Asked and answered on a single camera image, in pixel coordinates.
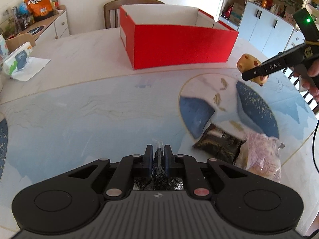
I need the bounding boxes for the yellow spotted dog toy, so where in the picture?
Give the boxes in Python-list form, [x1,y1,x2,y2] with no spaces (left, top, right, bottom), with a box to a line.
[237,53,269,87]

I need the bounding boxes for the dark brown snack packet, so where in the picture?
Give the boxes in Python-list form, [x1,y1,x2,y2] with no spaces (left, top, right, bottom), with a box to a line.
[192,123,244,164]

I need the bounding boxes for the pink noodle packet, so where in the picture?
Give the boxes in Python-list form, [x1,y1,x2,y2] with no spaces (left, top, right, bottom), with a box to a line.
[235,133,284,182]

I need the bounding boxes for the person right hand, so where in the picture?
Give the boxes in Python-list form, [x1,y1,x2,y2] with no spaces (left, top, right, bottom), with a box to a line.
[292,59,319,103]

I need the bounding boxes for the white blue wardrobe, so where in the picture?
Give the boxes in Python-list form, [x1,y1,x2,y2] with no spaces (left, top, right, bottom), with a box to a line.
[220,0,310,58]

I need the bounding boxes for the red cardboard box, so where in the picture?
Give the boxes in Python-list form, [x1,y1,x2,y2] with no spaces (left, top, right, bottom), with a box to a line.
[119,4,238,70]

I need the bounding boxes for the wet wipes pack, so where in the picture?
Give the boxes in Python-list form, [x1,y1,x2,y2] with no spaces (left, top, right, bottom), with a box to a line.
[2,42,50,82]

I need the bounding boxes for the white drawer cabinet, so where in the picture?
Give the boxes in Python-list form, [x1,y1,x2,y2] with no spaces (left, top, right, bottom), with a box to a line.
[21,5,70,45]

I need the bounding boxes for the brown wooden chair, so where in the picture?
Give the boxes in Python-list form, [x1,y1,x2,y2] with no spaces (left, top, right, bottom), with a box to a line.
[103,0,164,29]

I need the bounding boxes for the red lid jar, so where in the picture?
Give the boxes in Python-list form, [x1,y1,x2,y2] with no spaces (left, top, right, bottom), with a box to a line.
[51,0,59,8]

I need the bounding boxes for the glass terrarium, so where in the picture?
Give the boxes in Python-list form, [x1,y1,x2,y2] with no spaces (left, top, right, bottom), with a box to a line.
[1,2,35,39]

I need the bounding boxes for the orange snack bag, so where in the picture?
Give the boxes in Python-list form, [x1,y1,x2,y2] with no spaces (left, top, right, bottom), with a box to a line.
[24,0,54,22]

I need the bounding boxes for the black cable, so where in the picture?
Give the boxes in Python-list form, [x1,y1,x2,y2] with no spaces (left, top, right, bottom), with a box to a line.
[311,119,319,175]

